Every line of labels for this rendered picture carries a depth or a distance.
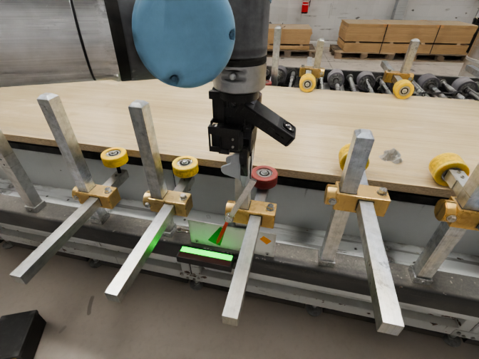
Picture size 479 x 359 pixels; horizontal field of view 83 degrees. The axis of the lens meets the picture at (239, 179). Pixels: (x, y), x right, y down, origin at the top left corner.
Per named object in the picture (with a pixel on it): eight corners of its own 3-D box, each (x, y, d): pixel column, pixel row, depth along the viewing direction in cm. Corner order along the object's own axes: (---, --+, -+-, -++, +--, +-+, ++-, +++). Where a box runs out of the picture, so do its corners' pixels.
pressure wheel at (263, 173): (273, 211, 82) (276, 181, 75) (247, 206, 83) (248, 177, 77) (276, 194, 88) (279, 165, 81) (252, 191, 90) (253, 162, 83)
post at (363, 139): (327, 278, 81) (376, 135, 52) (316, 276, 82) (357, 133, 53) (327, 268, 84) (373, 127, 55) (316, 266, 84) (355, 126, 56)
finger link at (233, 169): (223, 182, 60) (222, 146, 55) (249, 186, 59) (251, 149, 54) (219, 191, 58) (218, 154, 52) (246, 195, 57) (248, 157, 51)
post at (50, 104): (105, 232, 93) (46, 96, 65) (97, 231, 94) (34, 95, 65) (111, 225, 96) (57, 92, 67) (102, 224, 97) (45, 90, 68)
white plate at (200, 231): (273, 258, 80) (276, 235, 74) (190, 242, 84) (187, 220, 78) (274, 256, 80) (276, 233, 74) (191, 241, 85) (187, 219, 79)
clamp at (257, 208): (273, 229, 73) (274, 216, 70) (225, 221, 75) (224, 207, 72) (275, 214, 77) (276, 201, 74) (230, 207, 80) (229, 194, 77)
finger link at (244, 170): (242, 166, 57) (243, 129, 52) (250, 167, 56) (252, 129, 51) (237, 179, 53) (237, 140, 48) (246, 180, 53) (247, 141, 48)
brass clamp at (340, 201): (384, 219, 62) (391, 202, 59) (323, 209, 64) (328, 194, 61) (379, 201, 67) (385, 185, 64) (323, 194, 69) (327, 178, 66)
